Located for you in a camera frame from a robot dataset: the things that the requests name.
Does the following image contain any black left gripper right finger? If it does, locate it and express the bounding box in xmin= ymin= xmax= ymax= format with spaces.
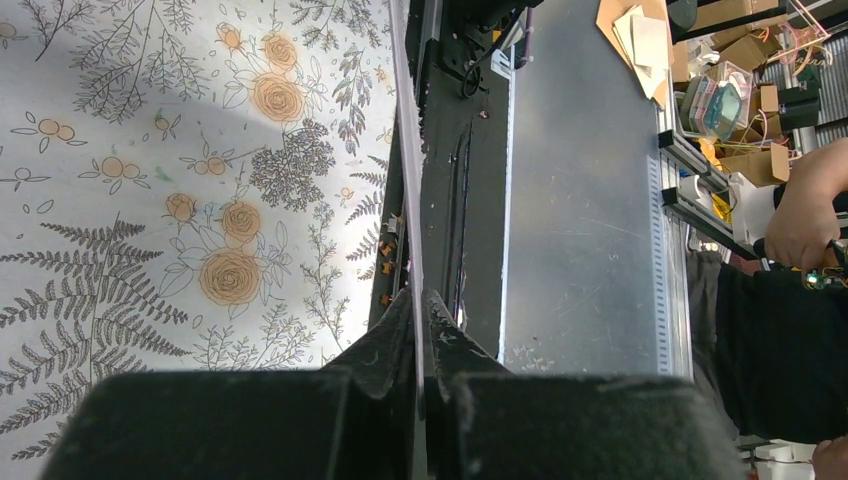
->
xmin=422 ymin=289 xmax=745 ymax=479

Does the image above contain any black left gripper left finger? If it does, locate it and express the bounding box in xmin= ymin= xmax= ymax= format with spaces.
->
xmin=42 ymin=290 xmax=414 ymax=479

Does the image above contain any operator hand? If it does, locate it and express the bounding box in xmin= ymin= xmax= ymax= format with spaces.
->
xmin=765 ymin=138 xmax=847 ymax=272

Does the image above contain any floral patterned table mat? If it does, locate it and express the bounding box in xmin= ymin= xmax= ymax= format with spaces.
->
xmin=1 ymin=0 xmax=395 ymax=479

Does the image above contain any operator black sleeve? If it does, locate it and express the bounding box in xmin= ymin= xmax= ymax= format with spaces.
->
xmin=686 ymin=252 xmax=847 ymax=444

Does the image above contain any cardboard boxes clutter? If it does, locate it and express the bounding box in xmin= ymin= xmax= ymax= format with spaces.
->
xmin=596 ymin=1 xmax=832 ymax=186

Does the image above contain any white perforated cable tray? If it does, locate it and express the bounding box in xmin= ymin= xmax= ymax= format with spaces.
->
xmin=645 ymin=105 xmax=694 ymax=379

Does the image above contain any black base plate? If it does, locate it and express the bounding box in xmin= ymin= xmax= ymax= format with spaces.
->
xmin=396 ymin=1 xmax=534 ymax=355

